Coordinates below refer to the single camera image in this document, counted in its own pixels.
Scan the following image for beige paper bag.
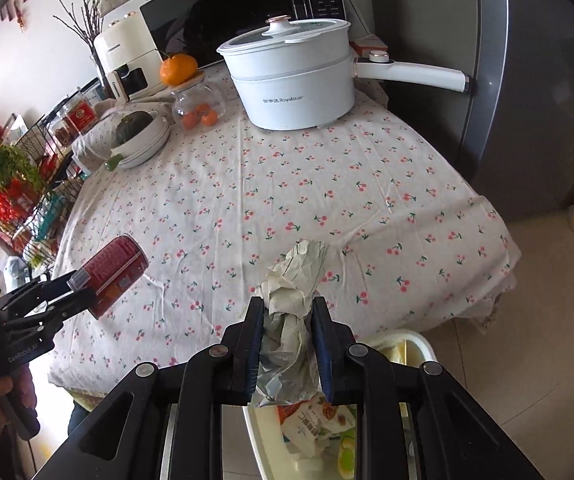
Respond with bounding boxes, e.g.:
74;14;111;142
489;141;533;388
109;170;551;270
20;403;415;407
252;240;328;408

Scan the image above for red drink can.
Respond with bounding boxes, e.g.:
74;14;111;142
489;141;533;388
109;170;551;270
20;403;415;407
68;234;149;320

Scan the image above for orange white snack bag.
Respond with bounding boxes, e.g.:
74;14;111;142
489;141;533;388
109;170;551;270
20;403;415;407
277;393;356;458

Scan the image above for white trash bin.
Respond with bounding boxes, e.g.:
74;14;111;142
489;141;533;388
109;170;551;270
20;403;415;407
243;330;436;479

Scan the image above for cherry print tablecloth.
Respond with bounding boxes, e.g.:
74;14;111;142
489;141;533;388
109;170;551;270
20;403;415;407
49;64;520;396

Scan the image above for green leafy vegetables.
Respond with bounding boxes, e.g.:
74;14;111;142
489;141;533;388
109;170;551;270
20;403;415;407
0;144;44;191

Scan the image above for white stacked bowls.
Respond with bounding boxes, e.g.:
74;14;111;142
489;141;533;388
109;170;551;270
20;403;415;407
104;110;170;171

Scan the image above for red label spice jar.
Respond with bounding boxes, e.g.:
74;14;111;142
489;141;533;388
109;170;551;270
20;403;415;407
63;99;97;133

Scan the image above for glass jar with oranges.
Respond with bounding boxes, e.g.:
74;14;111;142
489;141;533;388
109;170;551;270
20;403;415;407
171;70;226;131

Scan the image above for dark green pumpkin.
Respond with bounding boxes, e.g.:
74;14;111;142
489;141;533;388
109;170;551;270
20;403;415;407
113;110;153;148

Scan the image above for white electric cooking pot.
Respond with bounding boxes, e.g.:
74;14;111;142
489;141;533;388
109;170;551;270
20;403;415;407
216;15;469;131

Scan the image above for large orange tangerine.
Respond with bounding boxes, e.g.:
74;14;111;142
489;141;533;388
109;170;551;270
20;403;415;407
159;53;198;87

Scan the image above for grey refrigerator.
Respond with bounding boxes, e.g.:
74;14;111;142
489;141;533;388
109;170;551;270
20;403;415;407
372;0;574;221

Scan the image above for white air fryer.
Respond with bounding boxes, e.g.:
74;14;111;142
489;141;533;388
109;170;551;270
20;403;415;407
94;11;164;103

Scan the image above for black microwave oven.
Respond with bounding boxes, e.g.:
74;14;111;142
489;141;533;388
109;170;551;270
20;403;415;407
140;0;345;67

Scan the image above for dried twig branches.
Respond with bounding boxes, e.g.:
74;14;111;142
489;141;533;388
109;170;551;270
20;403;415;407
52;0;113;98

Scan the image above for black wire storage rack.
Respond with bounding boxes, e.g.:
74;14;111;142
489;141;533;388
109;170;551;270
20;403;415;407
0;119;84;274

